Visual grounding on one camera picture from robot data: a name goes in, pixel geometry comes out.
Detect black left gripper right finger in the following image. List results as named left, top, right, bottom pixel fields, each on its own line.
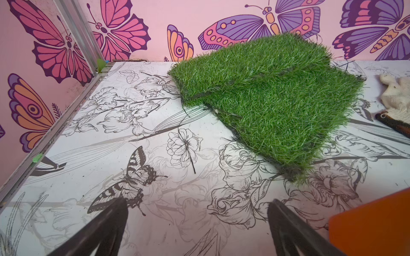
left=268, top=199, right=344, bottom=256

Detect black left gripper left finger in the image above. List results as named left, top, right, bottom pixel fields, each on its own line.
left=49, top=198, right=129, bottom=256

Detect orange gift box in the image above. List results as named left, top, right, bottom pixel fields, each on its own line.
left=329, top=188, right=410, bottom=256

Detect green artificial grass mat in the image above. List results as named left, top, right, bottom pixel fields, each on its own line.
left=168, top=33, right=365, bottom=181

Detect aluminium frame post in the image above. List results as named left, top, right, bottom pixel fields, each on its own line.
left=54, top=0, right=103, bottom=74

